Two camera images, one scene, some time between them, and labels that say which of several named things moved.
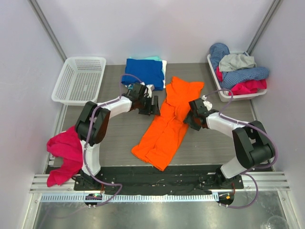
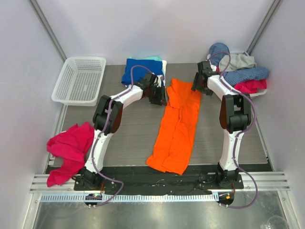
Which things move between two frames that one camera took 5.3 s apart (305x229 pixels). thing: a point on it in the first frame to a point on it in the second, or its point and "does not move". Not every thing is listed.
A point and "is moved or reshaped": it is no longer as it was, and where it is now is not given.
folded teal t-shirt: [151, 57] does not move
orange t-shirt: [161, 139] is moved or reshaped
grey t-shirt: [228, 62] does not move
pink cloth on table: [67, 145] does not move
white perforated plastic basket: [79, 80] does not move
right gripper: [193, 118] to [198, 82]
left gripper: [147, 105] to [157, 94]
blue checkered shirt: [234, 76] does not move
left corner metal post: [48, 27] does not move
